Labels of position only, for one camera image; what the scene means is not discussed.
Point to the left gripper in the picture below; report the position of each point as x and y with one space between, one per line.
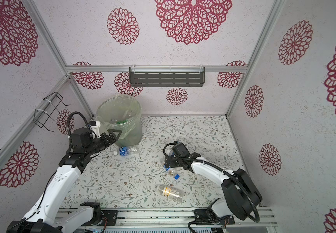
113 138

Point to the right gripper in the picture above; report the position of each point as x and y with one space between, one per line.
169 161

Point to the Pocari bottle blue cap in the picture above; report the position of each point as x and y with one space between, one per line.
172 172

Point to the clear bottle blue label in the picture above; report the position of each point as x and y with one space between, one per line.
125 151

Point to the Pocari bottle white cap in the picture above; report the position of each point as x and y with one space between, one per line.
171 153

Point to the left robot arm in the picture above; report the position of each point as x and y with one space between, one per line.
41 217

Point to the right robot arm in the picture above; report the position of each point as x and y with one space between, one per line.
240 195

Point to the clear plastic bin liner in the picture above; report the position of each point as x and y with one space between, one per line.
115 116

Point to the clear bottle yellow label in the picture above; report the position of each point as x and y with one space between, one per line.
170 193

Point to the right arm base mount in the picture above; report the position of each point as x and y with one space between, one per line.
205 216

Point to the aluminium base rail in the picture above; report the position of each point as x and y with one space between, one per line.
180 217

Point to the black wire wall rack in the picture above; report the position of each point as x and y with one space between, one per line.
42 115

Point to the grey slotted wall shelf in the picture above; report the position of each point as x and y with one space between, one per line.
168 77

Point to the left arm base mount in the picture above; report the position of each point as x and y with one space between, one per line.
103 218

